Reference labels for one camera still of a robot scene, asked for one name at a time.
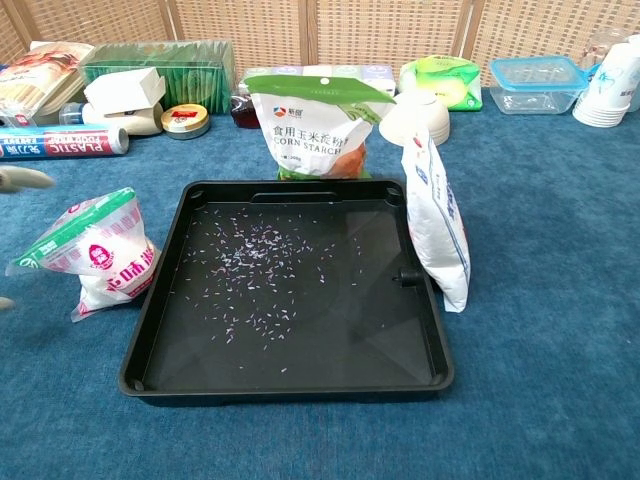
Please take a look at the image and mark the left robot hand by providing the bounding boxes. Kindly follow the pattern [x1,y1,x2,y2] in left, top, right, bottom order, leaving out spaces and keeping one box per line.
[0,166,57,312]

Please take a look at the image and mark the pink-white bag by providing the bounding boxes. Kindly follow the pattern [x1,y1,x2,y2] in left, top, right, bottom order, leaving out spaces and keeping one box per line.
[5,187,162,324]

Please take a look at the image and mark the plastic food wrap box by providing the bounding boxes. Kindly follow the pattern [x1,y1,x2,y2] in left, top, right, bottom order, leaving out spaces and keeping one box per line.
[0,125,130,160]

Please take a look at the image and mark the bamboo skewers package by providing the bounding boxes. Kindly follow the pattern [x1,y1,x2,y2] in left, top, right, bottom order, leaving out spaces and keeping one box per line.
[0,41,96,127]

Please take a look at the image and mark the beige bottle blue cap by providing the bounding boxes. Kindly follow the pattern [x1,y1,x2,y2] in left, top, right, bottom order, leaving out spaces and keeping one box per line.
[58,101,165,136]

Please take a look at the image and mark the small white cardboard box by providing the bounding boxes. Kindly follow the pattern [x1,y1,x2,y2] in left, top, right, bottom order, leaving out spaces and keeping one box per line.
[83,67,166,112]

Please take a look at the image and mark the round gold tin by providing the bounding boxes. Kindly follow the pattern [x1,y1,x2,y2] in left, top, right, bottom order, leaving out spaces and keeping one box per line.
[160,104,211,140]

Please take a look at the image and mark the clear box green sachets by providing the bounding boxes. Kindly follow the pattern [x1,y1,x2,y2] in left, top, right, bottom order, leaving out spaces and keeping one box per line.
[79,40,236,115]

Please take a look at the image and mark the cola bottle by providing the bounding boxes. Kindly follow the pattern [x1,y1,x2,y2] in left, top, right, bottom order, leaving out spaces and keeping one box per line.
[229,83,264,129]

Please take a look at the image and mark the corn starch bag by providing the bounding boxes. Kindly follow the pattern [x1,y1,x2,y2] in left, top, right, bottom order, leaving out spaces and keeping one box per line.
[243,74,399,182]

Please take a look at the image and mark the black plastic tray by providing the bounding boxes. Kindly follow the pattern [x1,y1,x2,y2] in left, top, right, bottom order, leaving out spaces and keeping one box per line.
[118,179,455,407]

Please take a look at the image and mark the rattan folding screen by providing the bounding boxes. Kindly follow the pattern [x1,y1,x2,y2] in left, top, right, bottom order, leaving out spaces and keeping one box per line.
[0,0,640,76]

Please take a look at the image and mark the green tissue pack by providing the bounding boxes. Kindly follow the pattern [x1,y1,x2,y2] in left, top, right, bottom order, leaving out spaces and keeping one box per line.
[332,65,363,87]

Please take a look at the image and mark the purple tissue pack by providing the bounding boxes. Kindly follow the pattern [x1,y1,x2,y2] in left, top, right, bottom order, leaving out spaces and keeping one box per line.
[360,65,400,97]

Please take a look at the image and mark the beige upturned bowl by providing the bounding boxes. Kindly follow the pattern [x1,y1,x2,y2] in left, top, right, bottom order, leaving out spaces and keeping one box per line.
[378,90,451,147]

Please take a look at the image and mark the white snack bag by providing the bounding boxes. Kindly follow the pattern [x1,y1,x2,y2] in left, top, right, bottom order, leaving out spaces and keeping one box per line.
[402,124,472,314]

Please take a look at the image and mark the yellow-green wet wipes pack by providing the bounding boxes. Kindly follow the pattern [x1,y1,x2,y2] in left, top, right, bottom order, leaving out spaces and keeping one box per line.
[398,55,484,112]

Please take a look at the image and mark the blue table carpet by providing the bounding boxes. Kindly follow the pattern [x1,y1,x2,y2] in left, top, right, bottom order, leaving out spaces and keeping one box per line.
[0,84,640,480]

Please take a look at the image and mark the clear container blue lid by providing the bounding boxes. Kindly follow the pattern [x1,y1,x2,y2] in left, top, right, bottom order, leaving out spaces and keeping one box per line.
[488,55,591,115]

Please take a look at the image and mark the white paper cup stack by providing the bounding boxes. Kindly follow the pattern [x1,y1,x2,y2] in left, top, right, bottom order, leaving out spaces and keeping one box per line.
[572,42,637,129]

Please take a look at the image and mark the clear plastic cup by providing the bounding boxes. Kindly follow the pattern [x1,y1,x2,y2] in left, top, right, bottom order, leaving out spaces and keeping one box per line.
[580,27,635,69]

